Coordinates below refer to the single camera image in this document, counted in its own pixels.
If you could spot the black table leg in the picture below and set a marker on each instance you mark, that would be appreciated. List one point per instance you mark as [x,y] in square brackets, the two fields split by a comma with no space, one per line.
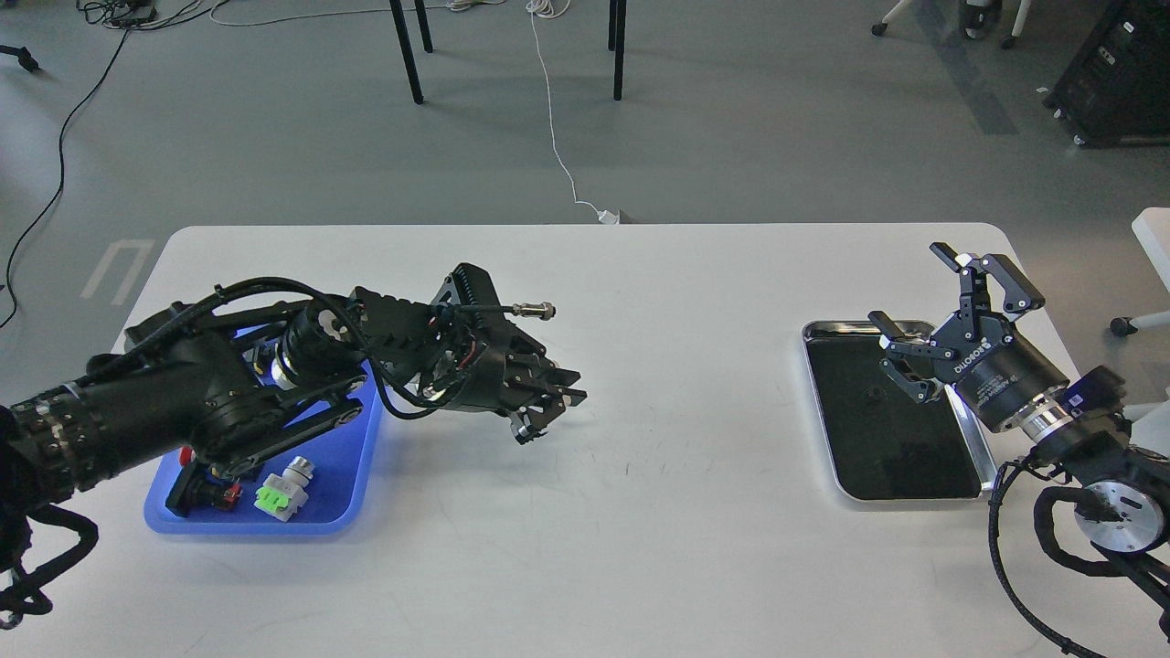
[616,29]
[405,45]

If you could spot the red black part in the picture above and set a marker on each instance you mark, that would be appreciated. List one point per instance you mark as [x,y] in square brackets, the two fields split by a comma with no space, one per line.
[196,487]

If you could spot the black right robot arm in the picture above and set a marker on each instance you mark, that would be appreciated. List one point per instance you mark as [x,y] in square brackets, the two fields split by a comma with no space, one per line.
[1110,514]

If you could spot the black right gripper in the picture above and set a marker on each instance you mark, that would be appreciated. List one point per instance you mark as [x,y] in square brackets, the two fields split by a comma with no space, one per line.
[1001,375]

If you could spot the green white connector part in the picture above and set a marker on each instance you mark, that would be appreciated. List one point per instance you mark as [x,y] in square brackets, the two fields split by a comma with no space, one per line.
[282,495]

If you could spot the blue plastic tray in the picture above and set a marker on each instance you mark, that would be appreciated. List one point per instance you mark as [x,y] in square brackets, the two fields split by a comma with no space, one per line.
[341,457]

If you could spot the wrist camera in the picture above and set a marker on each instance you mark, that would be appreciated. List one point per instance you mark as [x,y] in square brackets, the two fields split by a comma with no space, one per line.
[1098,394]
[468,284]

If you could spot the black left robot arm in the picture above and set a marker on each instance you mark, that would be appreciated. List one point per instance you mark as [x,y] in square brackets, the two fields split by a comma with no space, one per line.
[249,372]

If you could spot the black table leg left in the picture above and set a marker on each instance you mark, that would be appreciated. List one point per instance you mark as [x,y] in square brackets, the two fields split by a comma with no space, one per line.
[405,45]

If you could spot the black equipment case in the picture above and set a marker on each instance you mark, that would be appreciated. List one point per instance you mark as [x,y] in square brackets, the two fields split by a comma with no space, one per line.
[1115,91]

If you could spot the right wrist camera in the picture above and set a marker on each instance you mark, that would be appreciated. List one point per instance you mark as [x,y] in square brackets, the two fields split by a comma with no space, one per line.
[1098,394]

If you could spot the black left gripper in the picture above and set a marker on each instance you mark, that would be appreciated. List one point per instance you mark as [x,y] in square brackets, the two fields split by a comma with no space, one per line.
[494,366]

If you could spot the metal tray black mat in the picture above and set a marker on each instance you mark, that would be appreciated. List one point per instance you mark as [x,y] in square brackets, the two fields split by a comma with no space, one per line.
[898,451]

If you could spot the office chair base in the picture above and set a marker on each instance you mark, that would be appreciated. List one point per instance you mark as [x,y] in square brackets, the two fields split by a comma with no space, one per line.
[977,18]

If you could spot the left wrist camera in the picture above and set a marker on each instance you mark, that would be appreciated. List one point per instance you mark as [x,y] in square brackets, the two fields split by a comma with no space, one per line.
[468,284]

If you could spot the white chair right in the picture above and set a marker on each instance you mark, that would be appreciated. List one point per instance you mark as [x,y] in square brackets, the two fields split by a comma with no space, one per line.
[1130,331]

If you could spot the black table leg right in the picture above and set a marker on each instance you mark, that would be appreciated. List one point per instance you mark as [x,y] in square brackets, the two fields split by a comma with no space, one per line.
[616,29]

